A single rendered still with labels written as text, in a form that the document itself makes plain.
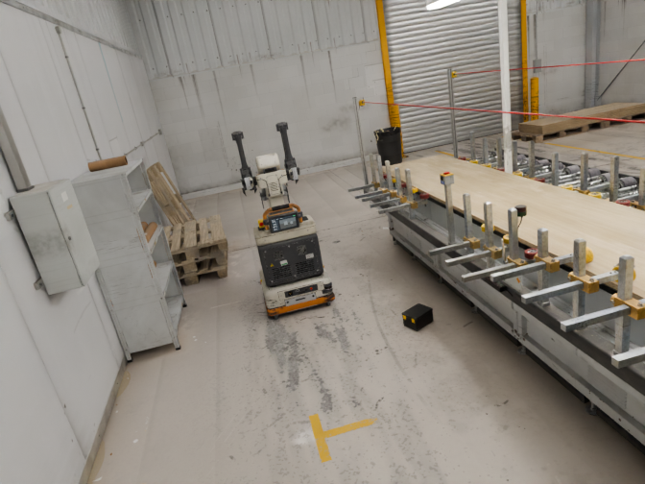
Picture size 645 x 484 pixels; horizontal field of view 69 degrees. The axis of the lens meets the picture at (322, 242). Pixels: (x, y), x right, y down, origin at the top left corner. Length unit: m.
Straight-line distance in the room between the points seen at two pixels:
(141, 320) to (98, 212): 0.95
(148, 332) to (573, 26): 11.20
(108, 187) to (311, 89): 6.97
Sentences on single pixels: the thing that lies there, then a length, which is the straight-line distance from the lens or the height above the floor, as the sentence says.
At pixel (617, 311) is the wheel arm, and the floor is 0.96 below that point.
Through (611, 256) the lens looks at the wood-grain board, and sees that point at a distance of 2.75.
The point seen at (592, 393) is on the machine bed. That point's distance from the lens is 3.01.
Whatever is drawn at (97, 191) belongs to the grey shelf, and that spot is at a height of 1.46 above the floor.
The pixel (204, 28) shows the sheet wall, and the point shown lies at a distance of 10.17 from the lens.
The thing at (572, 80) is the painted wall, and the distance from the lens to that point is 12.93.
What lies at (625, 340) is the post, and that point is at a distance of 2.30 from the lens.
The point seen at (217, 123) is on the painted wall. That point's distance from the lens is 10.11.
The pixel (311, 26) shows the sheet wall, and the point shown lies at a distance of 10.38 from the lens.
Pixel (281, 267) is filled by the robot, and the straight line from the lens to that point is 4.18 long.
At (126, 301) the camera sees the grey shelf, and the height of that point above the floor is 0.55.
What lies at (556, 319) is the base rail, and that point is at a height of 0.70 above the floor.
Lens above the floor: 2.00
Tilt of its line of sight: 20 degrees down
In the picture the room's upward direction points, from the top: 10 degrees counter-clockwise
